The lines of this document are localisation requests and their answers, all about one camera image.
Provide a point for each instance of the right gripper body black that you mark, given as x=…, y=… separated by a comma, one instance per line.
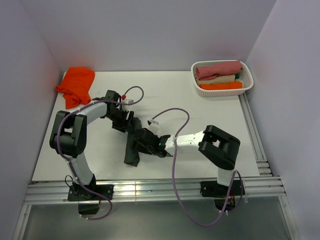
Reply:
x=146, y=149

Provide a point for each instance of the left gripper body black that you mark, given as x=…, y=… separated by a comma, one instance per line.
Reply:
x=119, y=119

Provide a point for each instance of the dark grey t shirt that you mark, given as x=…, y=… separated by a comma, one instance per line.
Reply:
x=131, y=156

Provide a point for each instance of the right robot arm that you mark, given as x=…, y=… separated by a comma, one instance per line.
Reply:
x=218, y=146

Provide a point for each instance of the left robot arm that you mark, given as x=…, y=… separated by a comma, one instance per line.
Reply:
x=69, y=139

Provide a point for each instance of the orange t shirt on table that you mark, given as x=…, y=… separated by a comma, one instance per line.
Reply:
x=75, y=86

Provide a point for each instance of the rolled pink t shirt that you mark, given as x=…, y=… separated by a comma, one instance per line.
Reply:
x=218, y=69

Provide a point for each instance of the rolled beige t shirt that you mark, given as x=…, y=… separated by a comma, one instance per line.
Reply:
x=224, y=79

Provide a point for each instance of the rolled orange t shirt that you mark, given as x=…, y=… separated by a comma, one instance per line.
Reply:
x=222, y=86

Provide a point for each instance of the white plastic basket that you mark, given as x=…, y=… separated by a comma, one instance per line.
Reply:
x=245, y=77

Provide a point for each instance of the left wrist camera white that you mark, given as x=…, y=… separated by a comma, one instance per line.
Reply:
x=126, y=103

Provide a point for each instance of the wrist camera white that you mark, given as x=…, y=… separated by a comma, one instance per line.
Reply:
x=153, y=126
x=126, y=103

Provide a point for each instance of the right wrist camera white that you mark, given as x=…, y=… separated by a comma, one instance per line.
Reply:
x=153, y=126

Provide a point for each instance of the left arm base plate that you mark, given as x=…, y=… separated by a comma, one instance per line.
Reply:
x=89, y=203

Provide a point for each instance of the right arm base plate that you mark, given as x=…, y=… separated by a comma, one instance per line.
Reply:
x=211, y=189

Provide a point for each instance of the aluminium rail frame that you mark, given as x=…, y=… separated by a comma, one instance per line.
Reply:
x=266, y=185

